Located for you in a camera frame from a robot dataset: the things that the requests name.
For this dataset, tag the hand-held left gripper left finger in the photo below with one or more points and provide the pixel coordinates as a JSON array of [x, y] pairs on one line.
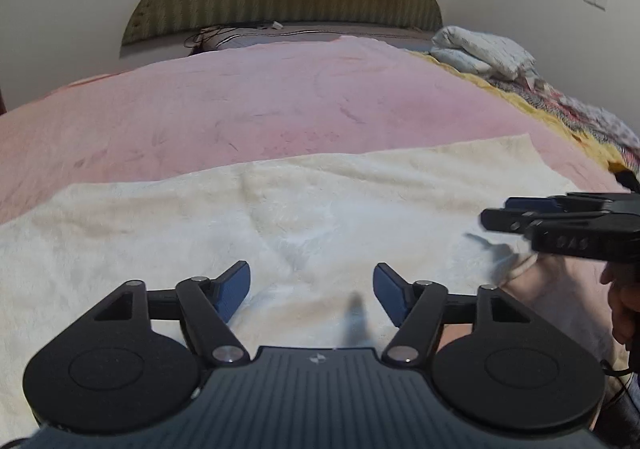
[[236, 286]]

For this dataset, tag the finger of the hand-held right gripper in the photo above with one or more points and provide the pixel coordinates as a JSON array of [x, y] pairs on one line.
[[505, 221], [531, 203]]

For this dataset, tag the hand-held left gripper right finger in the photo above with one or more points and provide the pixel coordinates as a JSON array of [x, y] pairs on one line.
[[389, 290]]

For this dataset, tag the cream white towel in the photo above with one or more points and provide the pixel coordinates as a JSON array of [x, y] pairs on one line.
[[310, 209]]

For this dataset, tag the person's right hand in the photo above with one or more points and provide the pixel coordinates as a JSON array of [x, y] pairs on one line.
[[622, 306]]

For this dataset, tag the colourful patterned bedsheet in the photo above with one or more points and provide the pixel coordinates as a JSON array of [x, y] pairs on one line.
[[565, 121]]

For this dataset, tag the patterned floral quilt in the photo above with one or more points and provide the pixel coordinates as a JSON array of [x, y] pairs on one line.
[[580, 111]]

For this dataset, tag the folded white quilt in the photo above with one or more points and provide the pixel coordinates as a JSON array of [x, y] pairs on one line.
[[480, 49]]

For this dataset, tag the pink floral blanket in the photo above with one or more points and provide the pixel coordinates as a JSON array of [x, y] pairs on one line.
[[250, 101]]

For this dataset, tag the striped grey pillow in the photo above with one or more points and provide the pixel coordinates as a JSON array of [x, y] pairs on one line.
[[310, 35]]

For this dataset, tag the white charger plug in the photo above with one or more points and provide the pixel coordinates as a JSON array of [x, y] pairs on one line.
[[272, 24]]

